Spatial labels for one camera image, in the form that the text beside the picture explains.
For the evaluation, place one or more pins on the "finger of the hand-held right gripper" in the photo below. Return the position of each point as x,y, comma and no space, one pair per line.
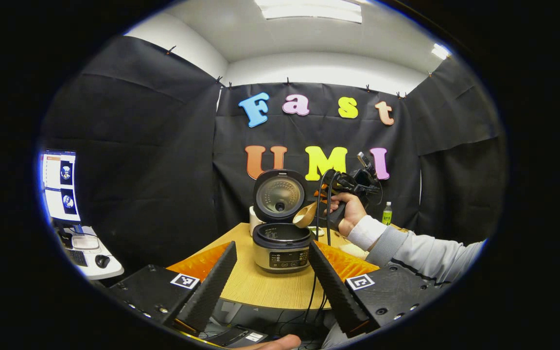
323,196

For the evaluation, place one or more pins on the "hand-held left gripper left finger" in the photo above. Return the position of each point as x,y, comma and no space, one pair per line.
212,287

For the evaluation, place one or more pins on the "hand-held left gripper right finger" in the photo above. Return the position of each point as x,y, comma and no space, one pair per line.
333,287

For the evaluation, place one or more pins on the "wooden spoon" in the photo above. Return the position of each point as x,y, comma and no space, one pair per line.
304,216

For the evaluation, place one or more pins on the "clear box of rice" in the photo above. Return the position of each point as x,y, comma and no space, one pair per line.
355,250

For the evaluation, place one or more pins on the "dark lid silver rice cooker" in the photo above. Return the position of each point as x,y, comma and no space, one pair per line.
282,257

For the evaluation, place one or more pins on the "white divided bean dish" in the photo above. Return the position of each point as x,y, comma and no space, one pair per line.
317,231

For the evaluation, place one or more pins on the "green tea bottle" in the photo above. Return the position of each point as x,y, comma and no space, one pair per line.
387,216

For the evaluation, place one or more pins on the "person's grey trousers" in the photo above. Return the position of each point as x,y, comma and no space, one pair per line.
333,335

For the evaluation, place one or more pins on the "black box with white label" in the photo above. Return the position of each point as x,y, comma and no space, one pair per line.
241,336

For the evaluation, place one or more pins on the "white toaster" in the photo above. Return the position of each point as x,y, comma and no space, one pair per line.
253,223

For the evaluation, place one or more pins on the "black computer mouse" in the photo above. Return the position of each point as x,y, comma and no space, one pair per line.
102,261

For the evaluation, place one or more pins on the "white side desk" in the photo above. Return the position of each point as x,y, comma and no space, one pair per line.
95,270

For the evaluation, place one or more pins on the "black backdrop cloth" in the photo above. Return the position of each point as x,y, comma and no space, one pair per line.
153,170

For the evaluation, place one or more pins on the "black keyboard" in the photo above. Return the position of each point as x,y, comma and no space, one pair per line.
78,257

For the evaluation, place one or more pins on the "small ceiling light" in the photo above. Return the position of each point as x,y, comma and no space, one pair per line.
440,50

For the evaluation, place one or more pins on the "large ceiling light panel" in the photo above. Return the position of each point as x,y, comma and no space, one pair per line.
309,10

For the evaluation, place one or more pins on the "computer monitor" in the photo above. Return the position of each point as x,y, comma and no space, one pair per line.
59,184

